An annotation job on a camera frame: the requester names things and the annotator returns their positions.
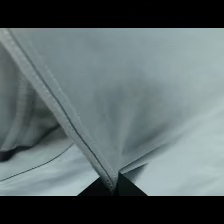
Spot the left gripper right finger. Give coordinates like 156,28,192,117
114,171,148,197

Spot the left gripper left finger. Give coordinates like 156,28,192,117
77,176,114,197

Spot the dark blue shirt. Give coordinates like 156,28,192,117
0,27,224,197

